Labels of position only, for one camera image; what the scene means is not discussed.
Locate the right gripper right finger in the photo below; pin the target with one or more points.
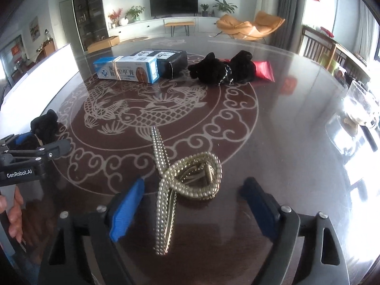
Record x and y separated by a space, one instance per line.
321 260

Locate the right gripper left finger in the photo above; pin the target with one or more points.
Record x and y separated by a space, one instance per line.
65 261

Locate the gold pearl hair claw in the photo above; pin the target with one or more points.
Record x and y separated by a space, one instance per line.
196 177

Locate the blue white ointment box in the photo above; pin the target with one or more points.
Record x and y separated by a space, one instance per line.
128 68

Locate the black velvet bow hair clip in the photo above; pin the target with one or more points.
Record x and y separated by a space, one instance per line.
215 72

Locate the person left hand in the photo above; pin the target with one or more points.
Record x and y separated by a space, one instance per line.
15 217

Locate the white board panel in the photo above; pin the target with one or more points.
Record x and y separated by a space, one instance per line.
34 91

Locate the cardboard box on floor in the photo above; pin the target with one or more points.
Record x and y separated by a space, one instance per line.
104 44

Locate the black cardboard box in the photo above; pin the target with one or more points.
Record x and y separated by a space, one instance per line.
169 62

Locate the red flower vase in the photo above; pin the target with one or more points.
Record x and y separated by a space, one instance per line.
114 17

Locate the dark display cabinet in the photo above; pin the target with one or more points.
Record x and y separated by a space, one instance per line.
90 21

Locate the white tv cabinet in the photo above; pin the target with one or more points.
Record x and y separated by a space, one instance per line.
155 28

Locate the green potted plant left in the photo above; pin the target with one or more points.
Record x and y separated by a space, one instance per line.
134 13

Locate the green potted plant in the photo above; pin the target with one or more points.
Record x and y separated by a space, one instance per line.
134 13
224 7

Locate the red packet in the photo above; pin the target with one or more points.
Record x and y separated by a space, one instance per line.
264 70

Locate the black flat television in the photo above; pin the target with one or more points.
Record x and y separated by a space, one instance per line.
173 7

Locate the small wooden bench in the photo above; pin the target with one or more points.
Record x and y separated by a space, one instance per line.
185 24

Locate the wooden dining chair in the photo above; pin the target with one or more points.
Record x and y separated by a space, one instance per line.
317 46

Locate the small dark potted plant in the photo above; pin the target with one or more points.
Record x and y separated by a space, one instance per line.
205 8

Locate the green potted plant right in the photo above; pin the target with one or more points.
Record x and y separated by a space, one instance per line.
224 7

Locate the orange lounge chair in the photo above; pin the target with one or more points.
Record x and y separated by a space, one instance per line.
263 25

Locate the grey curtain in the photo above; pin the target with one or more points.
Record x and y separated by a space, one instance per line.
287 36

